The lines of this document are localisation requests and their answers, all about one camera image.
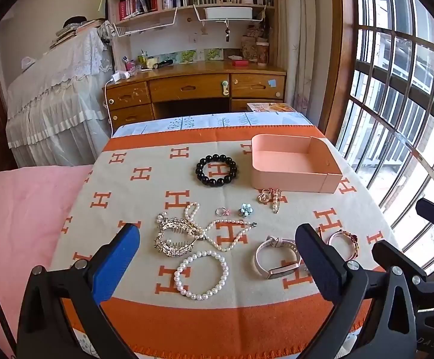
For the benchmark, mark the pale floral curtain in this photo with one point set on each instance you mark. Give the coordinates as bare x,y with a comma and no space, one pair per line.
295,45

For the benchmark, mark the rhinestone hair comb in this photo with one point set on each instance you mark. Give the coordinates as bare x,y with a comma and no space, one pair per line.
172,246

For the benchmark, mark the green pen cup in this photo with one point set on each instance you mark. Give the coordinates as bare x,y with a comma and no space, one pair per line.
142,61

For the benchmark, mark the printed jar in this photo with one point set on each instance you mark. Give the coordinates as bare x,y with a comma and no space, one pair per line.
261,52

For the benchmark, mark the white tray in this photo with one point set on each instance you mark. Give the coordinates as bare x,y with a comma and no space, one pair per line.
228,13

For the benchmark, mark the wooden bookshelf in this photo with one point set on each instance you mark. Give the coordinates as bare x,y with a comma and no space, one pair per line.
187,30

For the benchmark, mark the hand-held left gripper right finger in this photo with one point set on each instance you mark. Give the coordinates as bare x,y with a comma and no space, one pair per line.
318,265

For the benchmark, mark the light blue tree-print sheet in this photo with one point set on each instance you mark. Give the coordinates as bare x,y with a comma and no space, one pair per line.
202,121

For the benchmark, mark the lace-covered piano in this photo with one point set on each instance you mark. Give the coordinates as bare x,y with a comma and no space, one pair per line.
52,101

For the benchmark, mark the pink box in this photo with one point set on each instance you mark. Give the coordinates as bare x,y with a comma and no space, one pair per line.
288,179

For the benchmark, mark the stack of books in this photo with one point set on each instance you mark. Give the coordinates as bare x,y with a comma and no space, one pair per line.
67,33

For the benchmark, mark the small pink container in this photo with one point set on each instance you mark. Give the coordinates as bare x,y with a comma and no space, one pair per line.
129,65

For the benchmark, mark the orange patterned blanket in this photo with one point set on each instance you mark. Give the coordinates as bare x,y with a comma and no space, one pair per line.
127,209

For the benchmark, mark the blue flower brooch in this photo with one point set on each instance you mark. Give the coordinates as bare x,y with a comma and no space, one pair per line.
245,210

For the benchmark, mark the bangle with red charms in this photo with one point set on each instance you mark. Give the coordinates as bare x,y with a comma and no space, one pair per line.
353,239

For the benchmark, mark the red flat box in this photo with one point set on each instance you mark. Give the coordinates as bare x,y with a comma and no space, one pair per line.
240,63

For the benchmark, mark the pink wrist watch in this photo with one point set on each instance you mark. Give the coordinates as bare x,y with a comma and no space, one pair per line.
258,261

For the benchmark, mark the gold brooch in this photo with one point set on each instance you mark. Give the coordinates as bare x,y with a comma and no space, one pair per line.
264,196

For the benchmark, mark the black flashlight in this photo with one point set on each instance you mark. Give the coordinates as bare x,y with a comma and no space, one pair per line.
163,63

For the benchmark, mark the row of red books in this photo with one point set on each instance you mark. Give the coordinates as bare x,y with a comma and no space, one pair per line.
130,7

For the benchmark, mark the green drawer lock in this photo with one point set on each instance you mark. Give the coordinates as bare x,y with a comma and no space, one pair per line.
225,88

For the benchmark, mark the snack box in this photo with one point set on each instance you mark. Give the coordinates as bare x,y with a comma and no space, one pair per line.
273,107

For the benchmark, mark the wooden window frame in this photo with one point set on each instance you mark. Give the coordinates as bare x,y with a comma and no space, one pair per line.
333,63

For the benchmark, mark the window grille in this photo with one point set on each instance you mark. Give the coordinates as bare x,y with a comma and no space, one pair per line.
407,82

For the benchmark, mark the wooden desk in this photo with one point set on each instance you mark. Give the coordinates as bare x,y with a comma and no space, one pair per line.
187,88

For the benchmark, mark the green fruit picture card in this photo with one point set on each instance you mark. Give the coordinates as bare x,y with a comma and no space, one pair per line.
214,54
187,56

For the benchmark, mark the pink blanket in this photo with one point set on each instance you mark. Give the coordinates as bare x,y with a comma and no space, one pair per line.
22,213

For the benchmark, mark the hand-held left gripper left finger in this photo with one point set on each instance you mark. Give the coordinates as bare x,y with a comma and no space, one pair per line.
116,258

